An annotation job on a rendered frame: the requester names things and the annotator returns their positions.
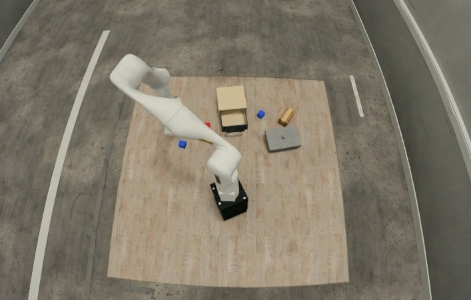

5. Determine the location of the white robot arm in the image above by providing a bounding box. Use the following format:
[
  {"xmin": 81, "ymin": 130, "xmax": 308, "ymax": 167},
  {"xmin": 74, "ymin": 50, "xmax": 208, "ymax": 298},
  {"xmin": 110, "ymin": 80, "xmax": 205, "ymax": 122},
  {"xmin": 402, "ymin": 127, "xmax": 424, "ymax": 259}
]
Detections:
[{"xmin": 110, "ymin": 54, "xmax": 242, "ymax": 201}]

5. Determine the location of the blue block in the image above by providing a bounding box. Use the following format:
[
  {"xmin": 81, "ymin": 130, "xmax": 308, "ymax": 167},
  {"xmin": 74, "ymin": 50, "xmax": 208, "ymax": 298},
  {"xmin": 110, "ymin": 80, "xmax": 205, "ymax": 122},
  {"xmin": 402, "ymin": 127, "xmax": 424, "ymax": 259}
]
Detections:
[
  {"xmin": 257, "ymin": 110, "xmax": 265, "ymax": 119},
  {"xmin": 179, "ymin": 140, "xmax": 187, "ymax": 149}
]

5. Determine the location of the brown cardboard box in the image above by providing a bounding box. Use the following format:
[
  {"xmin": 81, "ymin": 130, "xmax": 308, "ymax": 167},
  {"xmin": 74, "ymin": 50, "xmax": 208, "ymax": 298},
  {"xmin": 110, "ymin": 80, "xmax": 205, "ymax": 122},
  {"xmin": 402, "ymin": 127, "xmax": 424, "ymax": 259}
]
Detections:
[{"xmin": 278, "ymin": 106, "xmax": 295, "ymax": 127}]

